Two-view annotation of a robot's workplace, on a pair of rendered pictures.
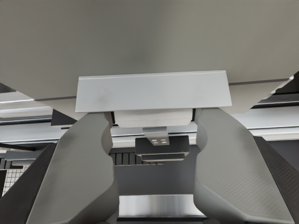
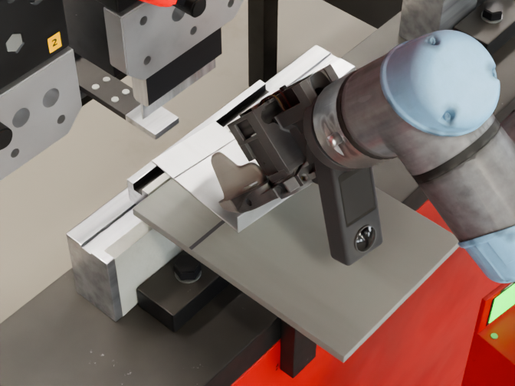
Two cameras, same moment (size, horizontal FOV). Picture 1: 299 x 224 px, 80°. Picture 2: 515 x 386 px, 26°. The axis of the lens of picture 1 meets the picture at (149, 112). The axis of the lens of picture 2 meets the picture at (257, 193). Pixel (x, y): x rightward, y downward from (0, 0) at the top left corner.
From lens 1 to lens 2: 1.00 m
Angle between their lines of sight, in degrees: 45
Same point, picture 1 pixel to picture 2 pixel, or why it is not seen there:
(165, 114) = (207, 171)
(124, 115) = (239, 154)
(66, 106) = not seen: hidden behind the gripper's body
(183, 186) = not seen: outside the picture
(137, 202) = (201, 71)
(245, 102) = (169, 220)
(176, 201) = (171, 94)
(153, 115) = not seen: hidden behind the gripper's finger
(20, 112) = (303, 73)
